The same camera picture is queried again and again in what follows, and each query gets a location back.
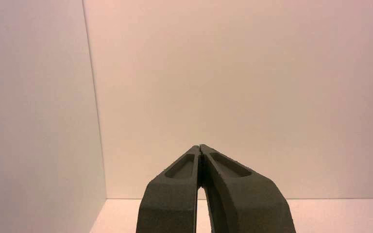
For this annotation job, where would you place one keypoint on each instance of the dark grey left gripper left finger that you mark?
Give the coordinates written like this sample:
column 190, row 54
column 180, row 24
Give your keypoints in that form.
column 170, row 199

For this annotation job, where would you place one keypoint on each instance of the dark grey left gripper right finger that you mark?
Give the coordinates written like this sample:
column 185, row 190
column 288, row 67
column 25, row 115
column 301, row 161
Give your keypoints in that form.
column 247, row 202

